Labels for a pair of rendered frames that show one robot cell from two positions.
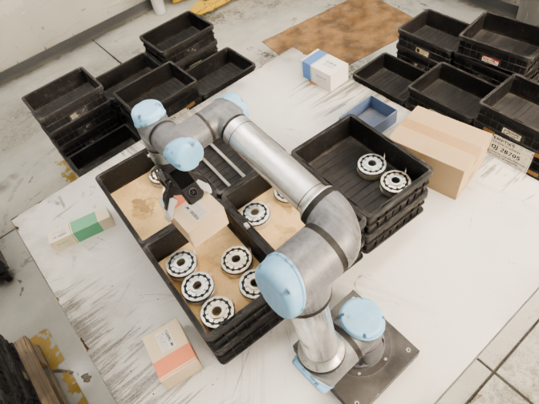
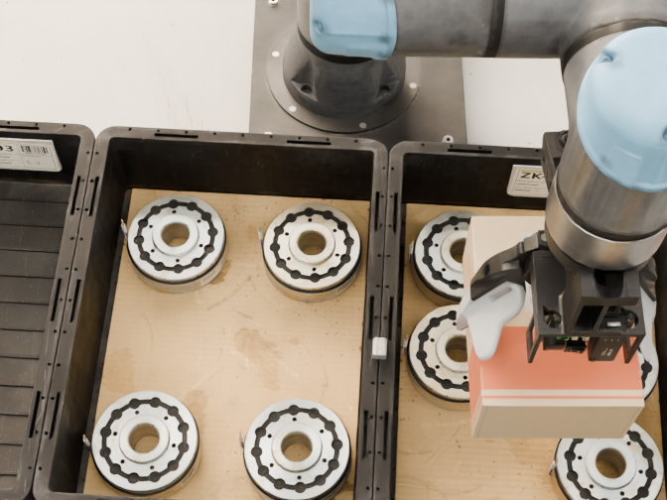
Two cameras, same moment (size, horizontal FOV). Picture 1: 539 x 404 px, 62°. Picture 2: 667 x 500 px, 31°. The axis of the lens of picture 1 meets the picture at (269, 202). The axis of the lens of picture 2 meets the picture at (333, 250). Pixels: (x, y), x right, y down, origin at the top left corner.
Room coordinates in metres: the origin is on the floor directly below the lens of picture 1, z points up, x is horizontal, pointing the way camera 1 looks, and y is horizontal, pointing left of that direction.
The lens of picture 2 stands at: (1.23, 0.27, 1.96)
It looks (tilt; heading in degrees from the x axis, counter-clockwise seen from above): 63 degrees down; 211
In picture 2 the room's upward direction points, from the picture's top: straight up
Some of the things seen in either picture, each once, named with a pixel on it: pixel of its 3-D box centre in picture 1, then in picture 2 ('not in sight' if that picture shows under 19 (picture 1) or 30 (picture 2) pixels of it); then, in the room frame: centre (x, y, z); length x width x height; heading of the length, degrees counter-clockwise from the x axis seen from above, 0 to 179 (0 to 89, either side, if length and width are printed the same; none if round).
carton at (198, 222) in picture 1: (193, 212); (547, 326); (0.81, 0.22, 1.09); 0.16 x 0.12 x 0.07; 31
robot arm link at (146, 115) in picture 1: (154, 126); (639, 131); (0.83, 0.23, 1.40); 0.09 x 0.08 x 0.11; 32
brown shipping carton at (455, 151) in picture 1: (435, 151); not in sight; (1.12, -0.66, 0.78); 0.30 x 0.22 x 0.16; 40
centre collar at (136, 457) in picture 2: not in sight; (144, 438); (1.01, -0.07, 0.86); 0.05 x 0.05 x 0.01
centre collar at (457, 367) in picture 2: (236, 259); (460, 349); (0.77, 0.14, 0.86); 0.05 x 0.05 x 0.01
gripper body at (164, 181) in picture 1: (172, 170); (587, 274); (0.84, 0.23, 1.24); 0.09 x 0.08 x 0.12; 31
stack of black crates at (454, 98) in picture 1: (449, 113); not in sight; (1.78, -1.08, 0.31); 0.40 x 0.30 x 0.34; 31
